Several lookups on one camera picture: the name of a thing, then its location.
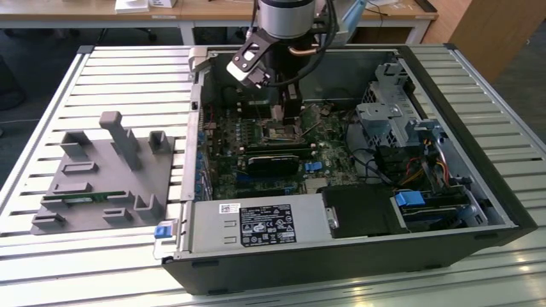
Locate silver CPU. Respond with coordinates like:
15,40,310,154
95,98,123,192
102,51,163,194
269,125,299,137

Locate CPU socket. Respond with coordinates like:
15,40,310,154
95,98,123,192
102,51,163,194
261,117,306,143

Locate black plastic bay cover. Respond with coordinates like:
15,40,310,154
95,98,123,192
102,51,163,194
318,184,406,240

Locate grey metal drive cage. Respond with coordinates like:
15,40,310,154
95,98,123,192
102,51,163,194
355,62,428,151

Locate green motherboard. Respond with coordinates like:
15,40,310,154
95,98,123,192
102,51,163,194
198,100,373,201

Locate black graphics card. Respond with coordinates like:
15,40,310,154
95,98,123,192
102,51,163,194
245,153,301,178

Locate silver finned heat sink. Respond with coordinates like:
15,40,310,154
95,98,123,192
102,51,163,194
305,177,329,193

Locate wooden desk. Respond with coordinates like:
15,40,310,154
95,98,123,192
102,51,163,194
0,0,441,45

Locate wooden cabinet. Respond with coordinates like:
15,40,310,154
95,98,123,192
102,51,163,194
422,0,546,84

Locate hard disk in blue carrier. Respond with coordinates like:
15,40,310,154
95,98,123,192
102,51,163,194
394,190,470,231

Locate silver power supply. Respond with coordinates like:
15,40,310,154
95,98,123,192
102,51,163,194
187,193,337,256

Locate grey parts rack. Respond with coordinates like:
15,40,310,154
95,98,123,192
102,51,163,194
30,111,179,237

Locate green RAM stick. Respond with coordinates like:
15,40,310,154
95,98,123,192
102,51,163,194
42,191,129,204

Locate blue case latch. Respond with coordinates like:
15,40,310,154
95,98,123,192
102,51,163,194
154,223,177,240

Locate black PC case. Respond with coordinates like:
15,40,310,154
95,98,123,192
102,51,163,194
151,43,540,297

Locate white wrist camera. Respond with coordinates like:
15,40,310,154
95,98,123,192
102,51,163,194
226,31,274,90

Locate yellow power wire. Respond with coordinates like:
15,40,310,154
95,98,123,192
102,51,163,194
404,168,426,186

